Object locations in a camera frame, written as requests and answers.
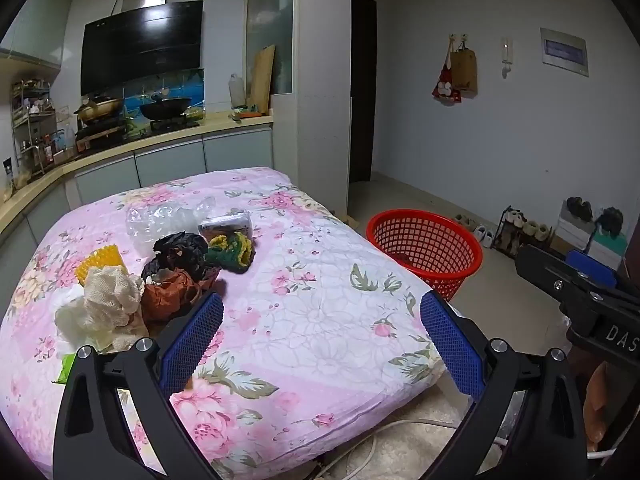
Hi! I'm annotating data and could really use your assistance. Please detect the grey snack packet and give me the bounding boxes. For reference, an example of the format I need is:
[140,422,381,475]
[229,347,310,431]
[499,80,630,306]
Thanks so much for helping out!
[198,212,252,241]

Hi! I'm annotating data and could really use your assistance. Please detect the pink floral blanket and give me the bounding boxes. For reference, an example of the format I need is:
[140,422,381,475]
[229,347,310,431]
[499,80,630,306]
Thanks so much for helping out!
[0,166,448,480]

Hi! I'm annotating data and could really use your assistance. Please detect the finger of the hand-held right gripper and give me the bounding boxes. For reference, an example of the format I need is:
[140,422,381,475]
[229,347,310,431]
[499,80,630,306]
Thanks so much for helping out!
[515,244,640,328]
[566,249,619,289]

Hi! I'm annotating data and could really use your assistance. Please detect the white cable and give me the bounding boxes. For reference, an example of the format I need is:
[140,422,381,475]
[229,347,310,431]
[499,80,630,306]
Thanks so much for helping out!
[320,417,506,480]

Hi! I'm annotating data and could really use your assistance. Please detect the black gas stove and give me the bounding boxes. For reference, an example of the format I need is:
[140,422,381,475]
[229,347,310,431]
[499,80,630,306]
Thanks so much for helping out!
[124,112,207,140]

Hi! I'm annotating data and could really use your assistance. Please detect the green packet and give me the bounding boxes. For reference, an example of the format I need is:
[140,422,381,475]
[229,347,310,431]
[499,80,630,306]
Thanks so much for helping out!
[51,352,78,385]

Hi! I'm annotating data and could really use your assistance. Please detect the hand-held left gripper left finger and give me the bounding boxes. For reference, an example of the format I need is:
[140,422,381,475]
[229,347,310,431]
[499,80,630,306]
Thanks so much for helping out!
[52,291,225,480]

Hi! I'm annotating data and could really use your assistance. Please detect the yellow green knitted item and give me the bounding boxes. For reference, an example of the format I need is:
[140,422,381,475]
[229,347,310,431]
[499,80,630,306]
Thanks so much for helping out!
[207,231,256,275]

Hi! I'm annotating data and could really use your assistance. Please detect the wooden cutting board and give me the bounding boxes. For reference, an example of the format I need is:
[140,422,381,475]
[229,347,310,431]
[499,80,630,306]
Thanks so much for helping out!
[248,44,276,113]

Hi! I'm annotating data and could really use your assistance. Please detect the white electric panel box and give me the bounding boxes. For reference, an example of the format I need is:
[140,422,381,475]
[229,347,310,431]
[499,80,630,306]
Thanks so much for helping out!
[540,27,589,78]

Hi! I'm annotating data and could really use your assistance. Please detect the metal spice rack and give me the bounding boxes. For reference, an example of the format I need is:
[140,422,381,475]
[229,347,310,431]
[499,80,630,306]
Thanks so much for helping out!
[11,79,58,171]

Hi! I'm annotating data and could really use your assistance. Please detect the blue backsplash panel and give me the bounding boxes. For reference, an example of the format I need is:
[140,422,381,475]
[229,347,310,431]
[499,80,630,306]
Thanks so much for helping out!
[122,67,206,116]

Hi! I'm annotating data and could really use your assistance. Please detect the black portable stove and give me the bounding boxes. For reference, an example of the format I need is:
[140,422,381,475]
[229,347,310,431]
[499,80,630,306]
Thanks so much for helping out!
[75,122,126,153]

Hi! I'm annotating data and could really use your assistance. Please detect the clear plastic bottle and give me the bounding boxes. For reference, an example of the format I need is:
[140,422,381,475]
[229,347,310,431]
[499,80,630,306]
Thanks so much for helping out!
[228,73,246,109]

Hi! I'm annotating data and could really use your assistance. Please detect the white storage box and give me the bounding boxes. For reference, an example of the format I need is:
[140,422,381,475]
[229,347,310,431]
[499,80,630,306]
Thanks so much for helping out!
[556,200,598,253]

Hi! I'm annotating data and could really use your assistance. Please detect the green storage box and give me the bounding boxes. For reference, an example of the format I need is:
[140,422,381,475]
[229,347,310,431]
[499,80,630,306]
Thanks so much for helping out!
[587,232,628,271]

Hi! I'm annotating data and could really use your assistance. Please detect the frosted glass panel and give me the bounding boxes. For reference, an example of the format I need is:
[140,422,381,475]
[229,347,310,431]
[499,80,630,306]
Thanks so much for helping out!
[245,0,296,96]

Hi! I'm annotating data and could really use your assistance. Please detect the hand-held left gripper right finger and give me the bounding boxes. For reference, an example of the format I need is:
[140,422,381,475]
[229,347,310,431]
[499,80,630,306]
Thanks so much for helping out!
[419,290,588,480]

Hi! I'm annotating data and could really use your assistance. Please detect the black range hood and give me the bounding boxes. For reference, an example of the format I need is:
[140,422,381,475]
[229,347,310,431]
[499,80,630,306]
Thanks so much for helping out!
[80,0,205,97]

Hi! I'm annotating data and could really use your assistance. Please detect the clear plastic bag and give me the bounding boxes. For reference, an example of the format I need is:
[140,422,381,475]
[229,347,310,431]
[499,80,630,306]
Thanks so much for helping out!
[125,197,217,256]

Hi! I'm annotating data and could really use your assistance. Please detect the white crumpled tissue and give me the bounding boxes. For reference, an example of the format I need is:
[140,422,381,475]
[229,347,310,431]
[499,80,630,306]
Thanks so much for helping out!
[54,294,103,348]

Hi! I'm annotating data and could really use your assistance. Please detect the black shoe rack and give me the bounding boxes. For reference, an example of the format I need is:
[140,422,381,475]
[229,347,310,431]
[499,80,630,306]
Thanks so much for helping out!
[490,205,556,261]

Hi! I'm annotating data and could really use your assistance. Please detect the brown paper hanging bag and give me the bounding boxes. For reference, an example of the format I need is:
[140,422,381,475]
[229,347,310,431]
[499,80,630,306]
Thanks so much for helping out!
[449,35,477,99]

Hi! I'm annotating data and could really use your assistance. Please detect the grey wall cabinets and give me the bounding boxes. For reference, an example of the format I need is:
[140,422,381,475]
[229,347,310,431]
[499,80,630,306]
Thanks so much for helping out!
[0,0,76,68]

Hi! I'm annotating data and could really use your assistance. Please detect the black plastic bag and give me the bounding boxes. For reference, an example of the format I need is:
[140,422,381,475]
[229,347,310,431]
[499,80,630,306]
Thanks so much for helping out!
[141,231,223,286]

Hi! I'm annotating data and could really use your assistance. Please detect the kitchen counter cabinets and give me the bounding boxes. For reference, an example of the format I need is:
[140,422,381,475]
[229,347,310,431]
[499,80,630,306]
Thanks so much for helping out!
[0,112,275,321]

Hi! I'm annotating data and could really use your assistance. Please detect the cream mesh cloth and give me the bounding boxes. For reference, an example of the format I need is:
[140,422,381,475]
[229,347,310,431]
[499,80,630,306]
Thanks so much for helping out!
[82,266,151,353]

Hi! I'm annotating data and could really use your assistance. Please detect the person's right hand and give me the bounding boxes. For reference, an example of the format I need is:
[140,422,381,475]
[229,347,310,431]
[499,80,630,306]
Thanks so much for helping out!
[582,360,613,456]

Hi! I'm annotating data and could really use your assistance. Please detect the brown crumpled cloth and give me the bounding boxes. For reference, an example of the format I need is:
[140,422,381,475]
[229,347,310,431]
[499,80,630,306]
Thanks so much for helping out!
[141,267,213,326]

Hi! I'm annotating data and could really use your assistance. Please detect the red hanging bag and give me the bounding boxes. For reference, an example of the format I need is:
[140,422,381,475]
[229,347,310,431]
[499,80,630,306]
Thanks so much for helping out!
[431,35,463,107]

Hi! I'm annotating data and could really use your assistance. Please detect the black wok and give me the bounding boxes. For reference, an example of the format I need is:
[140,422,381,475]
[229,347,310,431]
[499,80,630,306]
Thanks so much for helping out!
[138,91,193,121]

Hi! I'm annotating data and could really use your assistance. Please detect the yellow foam mesh sleeve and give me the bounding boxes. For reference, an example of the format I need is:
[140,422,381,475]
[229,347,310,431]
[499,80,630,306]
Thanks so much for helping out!
[75,243,123,283]

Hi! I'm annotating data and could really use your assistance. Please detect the red plastic basket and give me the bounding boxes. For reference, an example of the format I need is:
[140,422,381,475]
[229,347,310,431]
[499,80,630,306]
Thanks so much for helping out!
[366,210,485,303]

